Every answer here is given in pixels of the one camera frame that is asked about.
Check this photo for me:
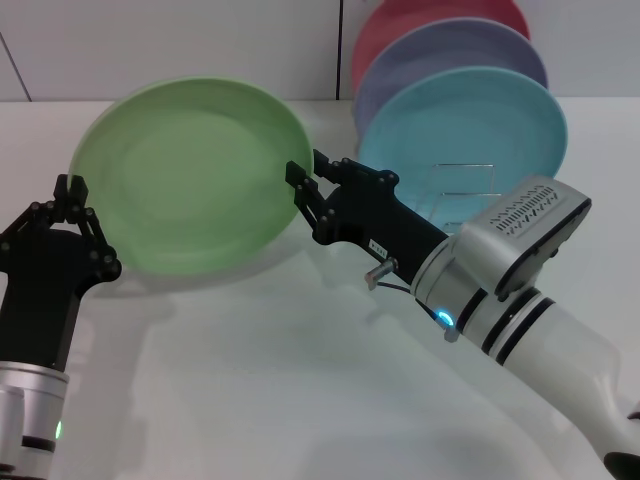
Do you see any light blue round plate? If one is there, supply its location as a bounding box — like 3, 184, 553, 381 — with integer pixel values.
357, 65, 569, 236

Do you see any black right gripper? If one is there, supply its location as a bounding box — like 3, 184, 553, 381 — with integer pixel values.
284, 148, 451, 297

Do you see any red round plate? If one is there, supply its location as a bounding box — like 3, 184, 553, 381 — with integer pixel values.
350, 0, 531, 94

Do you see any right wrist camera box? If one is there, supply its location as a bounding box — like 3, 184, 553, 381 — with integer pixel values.
459, 174, 593, 302

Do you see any purple round plate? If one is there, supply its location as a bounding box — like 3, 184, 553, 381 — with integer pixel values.
353, 17, 549, 139

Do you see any metal wire plate rack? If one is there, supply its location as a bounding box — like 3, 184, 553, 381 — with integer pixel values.
414, 161, 504, 236

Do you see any right wrist connector with cable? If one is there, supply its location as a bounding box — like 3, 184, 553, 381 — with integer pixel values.
365, 257, 417, 293

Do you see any green round plate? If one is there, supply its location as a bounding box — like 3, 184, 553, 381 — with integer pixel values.
68, 75, 315, 277

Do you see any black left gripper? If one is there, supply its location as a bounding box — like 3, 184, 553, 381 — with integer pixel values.
0, 173, 124, 374

